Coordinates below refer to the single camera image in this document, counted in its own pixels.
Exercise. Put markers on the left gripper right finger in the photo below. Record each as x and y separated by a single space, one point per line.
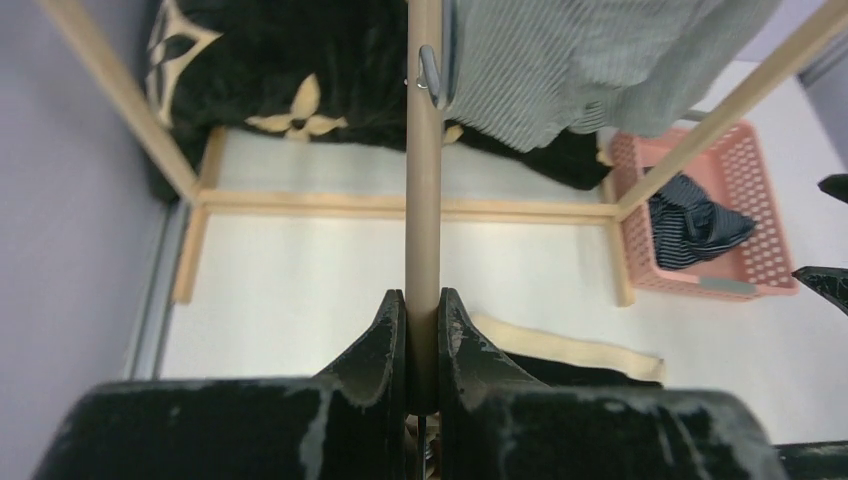
499 422

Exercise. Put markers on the black floral blanket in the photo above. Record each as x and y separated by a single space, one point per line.
315 71

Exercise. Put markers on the pink plastic basket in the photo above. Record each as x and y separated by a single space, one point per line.
733 173

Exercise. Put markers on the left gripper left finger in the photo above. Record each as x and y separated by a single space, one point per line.
345 422

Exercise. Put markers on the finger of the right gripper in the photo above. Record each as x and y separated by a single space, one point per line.
828 282
836 186

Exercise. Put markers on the grey striped underwear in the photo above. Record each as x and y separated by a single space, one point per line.
530 70

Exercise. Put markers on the black underwear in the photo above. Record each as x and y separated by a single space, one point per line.
562 360

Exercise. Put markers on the navy striped underwear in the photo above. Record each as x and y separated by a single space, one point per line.
690 228

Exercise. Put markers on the wooden clothes rack frame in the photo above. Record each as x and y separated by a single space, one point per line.
199 188

